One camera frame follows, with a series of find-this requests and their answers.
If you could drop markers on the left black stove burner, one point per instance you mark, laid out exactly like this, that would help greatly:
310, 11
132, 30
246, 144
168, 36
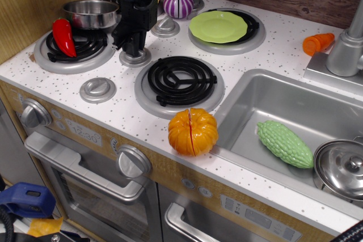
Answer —
93, 49

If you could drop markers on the left silver oven knob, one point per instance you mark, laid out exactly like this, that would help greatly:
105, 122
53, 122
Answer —
34, 114

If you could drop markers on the silver toy faucet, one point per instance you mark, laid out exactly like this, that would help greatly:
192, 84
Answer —
342, 67

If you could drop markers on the orange toy pumpkin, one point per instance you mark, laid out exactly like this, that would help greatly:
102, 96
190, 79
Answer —
193, 132

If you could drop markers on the silver oven knob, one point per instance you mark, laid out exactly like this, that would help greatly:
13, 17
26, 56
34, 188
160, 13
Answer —
131, 162
34, 114

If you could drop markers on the black stove burner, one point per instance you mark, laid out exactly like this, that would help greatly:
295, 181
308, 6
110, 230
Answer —
173, 84
93, 49

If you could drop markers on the green plastic plate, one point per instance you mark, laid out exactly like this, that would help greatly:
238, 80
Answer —
218, 27

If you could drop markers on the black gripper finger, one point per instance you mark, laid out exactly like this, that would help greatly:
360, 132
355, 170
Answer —
140, 41
129, 46

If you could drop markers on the orange toy carrot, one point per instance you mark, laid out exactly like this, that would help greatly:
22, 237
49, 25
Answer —
318, 43

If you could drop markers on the small steel pot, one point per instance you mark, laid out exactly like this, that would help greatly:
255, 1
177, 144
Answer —
91, 14

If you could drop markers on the far rear silver knob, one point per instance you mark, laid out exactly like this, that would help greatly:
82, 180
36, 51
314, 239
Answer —
198, 5

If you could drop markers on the right silver oven knob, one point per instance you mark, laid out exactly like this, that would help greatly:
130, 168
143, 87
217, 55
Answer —
131, 162

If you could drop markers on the silver oven door handle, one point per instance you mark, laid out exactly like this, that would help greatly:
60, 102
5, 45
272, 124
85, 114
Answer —
68, 161

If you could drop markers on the silver dishwasher door handle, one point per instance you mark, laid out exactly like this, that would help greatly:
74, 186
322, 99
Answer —
173, 218

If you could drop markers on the green toy bitter gourd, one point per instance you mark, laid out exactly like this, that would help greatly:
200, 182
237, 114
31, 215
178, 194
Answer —
285, 144

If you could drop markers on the centre black stove burner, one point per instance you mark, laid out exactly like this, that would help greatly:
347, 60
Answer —
173, 84

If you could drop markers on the blue clamp tool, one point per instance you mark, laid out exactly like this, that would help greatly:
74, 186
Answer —
28, 200

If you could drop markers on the steel pot with lid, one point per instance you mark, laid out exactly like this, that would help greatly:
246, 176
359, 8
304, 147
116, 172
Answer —
338, 169

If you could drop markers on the right rear black burner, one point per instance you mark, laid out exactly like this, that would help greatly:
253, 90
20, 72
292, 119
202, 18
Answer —
253, 39

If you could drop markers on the silver stove knob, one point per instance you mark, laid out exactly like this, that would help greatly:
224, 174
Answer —
97, 90
143, 58
166, 28

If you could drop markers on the purple white toy onion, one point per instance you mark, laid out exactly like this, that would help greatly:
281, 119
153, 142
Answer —
178, 8

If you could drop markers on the silver toy sink basin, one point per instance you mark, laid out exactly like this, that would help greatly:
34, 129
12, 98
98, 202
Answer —
316, 115

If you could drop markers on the red toy chili pepper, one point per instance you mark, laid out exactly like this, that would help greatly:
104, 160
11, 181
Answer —
62, 34

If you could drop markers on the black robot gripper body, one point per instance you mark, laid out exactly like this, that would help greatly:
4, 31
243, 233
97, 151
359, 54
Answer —
136, 15

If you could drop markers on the yellow tape piece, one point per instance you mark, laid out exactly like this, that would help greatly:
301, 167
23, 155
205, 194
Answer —
41, 227

